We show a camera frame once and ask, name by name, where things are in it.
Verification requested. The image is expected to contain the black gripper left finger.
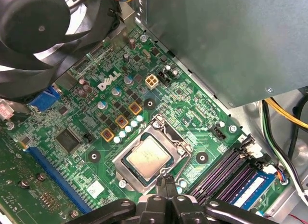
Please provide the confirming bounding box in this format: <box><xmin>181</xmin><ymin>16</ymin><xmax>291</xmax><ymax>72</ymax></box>
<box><xmin>71</xmin><ymin>175</ymin><xmax>170</xmax><ymax>224</ymax></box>

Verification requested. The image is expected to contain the black case fan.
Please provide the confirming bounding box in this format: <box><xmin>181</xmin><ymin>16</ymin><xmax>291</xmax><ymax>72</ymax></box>
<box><xmin>0</xmin><ymin>0</ymin><xmax>121</xmax><ymax>104</ymax></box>

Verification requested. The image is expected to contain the black green white wire bundle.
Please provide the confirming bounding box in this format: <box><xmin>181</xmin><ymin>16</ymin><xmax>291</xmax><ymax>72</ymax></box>
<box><xmin>261</xmin><ymin>89</ymin><xmax>308</xmax><ymax>198</ymax></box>

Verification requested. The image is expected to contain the silver CPU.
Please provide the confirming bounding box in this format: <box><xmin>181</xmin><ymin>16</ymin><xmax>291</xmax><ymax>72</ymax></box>
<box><xmin>126</xmin><ymin>137</ymin><xmax>173</xmax><ymax>181</ymax></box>

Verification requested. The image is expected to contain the white four pin connector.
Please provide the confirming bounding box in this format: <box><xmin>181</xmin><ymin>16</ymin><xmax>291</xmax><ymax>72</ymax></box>
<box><xmin>145</xmin><ymin>74</ymin><xmax>159</xmax><ymax>91</ymax></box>

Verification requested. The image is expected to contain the blue VGA port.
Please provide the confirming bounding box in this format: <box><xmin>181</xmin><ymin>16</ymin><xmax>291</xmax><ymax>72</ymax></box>
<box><xmin>26</xmin><ymin>85</ymin><xmax>61</xmax><ymax>114</ymax></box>

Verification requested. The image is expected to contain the installed blue RAM stick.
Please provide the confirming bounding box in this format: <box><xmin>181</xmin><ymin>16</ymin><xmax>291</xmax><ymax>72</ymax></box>
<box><xmin>228</xmin><ymin>171</ymin><xmax>277</xmax><ymax>210</ymax></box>

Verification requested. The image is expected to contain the yellow wire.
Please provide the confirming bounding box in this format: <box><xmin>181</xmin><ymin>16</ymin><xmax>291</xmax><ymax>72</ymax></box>
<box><xmin>266</xmin><ymin>96</ymin><xmax>308</xmax><ymax>129</ymax></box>

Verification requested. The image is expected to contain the black PC case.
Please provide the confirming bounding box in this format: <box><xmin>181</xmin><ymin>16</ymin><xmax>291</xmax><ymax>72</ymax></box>
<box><xmin>0</xmin><ymin>0</ymin><xmax>308</xmax><ymax>224</ymax></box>

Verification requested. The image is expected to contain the blue expansion slot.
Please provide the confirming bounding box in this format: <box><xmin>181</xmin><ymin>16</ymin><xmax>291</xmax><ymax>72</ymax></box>
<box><xmin>25</xmin><ymin>145</ymin><xmax>93</xmax><ymax>215</ymax></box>

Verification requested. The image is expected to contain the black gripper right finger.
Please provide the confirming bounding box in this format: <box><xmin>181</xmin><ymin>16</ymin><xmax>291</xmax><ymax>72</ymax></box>
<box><xmin>167</xmin><ymin>174</ymin><xmax>274</xmax><ymax>224</ymax></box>

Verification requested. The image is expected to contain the CPU socket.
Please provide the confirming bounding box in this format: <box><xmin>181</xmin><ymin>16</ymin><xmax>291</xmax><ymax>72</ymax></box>
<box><xmin>112</xmin><ymin>114</ymin><xmax>193</xmax><ymax>196</ymax></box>

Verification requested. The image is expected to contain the grey power supply unit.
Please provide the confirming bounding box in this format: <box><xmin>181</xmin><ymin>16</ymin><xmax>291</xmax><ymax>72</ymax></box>
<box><xmin>146</xmin><ymin>0</ymin><xmax>308</xmax><ymax>109</ymax></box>

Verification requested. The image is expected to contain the small pink label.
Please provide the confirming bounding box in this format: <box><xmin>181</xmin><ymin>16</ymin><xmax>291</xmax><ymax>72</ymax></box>
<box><xmin>0</xmin><ymin>100</ymin><xmax>13</xmax><ymax>120</ymax></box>

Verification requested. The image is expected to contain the red wire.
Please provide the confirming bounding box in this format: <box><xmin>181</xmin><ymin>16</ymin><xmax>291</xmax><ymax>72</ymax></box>
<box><xmin>287</xmin><ymin>213</ymin><xmax>308</xmax><ymax>222</ymax></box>

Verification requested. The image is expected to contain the green motherboard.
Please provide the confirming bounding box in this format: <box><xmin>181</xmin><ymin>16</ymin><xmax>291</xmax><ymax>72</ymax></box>
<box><xmin>0</xmin><ymin>24</ymin><xmax>293</xmax><ymax>224</ymax></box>

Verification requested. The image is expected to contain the black RAM slot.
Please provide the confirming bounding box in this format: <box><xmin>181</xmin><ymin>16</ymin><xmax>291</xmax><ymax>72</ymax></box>
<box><xmin>211</xmin><ymin>158</ymin><xmax>263</xmax><ymax>204</ymax></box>
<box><xmin>189</xmin><ymin>146</ymin><xmax>244</xmax><ymax>197</ymax></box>
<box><xmin>197</xmin><ymin>153</ymin><xmax>253</xmax><ymax>201</ymax></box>

